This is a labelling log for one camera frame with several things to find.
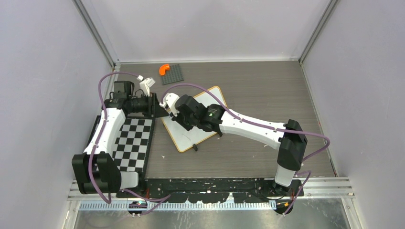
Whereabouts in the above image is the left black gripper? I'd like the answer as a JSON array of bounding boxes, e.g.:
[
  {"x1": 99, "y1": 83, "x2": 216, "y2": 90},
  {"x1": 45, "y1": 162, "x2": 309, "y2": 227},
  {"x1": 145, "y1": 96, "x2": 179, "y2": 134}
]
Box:
[{"x1": 128, "y1": 93, "x2": 169, "y2": 118}]

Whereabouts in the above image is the metal wire whiteboard stand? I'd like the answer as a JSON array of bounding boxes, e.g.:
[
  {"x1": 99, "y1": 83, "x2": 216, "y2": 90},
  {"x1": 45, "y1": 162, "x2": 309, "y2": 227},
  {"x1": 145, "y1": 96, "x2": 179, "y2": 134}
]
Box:
[{"x1": 192, "y1": 131, "x2": 224, "y2": 152}]

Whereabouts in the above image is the black white checkerboard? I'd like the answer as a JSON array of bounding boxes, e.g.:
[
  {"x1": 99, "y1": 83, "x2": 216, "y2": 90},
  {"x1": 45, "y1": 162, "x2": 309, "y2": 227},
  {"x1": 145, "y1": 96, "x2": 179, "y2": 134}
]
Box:
[{"x1": 112, "y1": 117, "x2": 156, "y2": 179}]

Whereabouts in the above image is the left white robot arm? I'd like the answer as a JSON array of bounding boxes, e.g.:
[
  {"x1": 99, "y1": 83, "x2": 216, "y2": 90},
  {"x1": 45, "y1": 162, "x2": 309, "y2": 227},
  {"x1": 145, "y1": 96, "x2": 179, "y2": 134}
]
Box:
[{"x1": 72, "y1": 78, "x2": 167, "y2": 198}]

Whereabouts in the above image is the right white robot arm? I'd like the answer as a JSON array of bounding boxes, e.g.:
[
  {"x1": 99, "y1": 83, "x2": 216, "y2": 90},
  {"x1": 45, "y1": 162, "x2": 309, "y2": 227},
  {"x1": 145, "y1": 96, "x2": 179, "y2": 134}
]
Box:
[{"x1": 161, "y1": 93, "x2": 308, "y2": 196}]

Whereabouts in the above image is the grey studded baseplate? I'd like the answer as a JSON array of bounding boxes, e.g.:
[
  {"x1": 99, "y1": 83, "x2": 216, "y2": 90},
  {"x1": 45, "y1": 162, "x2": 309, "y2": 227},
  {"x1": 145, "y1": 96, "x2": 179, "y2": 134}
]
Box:
[{"x1": 160, "y1": 64, "x2": 184, "y2": 85}]

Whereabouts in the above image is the orange curved plastic piece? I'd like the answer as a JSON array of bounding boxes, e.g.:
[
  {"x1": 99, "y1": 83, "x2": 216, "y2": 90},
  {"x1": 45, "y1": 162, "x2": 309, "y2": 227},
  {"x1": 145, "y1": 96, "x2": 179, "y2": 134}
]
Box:
[{"x1": 159, "y1": 64, "x2": 171, "y2": 76}]

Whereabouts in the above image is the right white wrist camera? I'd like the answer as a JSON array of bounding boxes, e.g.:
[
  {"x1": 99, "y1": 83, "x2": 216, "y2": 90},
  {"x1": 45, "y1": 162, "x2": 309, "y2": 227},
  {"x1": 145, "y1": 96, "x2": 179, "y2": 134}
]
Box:
[{"x1": 159, "y1": 93, "x2": 180, "y2": 117}]

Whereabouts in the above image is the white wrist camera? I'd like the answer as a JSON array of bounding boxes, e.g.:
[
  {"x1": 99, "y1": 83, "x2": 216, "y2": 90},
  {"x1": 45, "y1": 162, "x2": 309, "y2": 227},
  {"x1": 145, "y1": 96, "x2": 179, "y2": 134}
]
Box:
[
  {"x1": 137, "y1": 75, "x2": 156, "y2": 96},
  {"x1": 159, "y1": 93, "x2": 180, "y2": 117}
]

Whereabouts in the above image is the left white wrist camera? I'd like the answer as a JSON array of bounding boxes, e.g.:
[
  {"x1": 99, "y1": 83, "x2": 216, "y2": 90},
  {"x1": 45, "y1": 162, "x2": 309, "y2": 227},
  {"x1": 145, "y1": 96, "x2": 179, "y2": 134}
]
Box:
[{"x1": 137, "y1": 75, "x2": 156, "y2": 96}]

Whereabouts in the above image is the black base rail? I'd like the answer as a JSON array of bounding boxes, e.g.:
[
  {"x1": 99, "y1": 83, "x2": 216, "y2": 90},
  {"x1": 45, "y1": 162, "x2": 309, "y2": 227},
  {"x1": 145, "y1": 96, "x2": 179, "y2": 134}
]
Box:
[{"x1": 116, "y1": 177, "x2": 304, "y2": 204}]

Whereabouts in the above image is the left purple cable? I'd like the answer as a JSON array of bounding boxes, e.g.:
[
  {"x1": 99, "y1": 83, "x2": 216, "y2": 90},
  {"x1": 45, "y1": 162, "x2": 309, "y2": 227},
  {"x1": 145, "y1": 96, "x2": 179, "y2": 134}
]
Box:
[{"x1": 87, "y1": 71, "x2": 171, "y2": 216}]

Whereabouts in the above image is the purple cable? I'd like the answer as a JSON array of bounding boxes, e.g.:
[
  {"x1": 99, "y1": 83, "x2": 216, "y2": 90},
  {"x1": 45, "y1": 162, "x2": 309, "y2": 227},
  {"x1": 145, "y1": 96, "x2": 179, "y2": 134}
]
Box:
[
  {"x1": 160, "y1": 83, "x2": 330, "y2": 216},
  {"x1": 87, "y1": 71, "x2": 171, "y2": 216}
]

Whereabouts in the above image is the white slotted cable duct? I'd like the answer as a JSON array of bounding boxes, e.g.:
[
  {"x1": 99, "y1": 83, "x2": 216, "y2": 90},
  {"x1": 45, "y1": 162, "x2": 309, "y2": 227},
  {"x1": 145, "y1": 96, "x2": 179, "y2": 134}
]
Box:
[{"x1": 78, "y1": 200, "x2": 277, "y2": 211}]

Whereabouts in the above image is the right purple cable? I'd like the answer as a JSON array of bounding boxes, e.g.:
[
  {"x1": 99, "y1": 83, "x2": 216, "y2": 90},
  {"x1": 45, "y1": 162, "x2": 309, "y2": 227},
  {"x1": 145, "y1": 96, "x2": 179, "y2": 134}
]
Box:
[{"x1": 160, "y1": 83, "x2": 330, "y2": 216}]

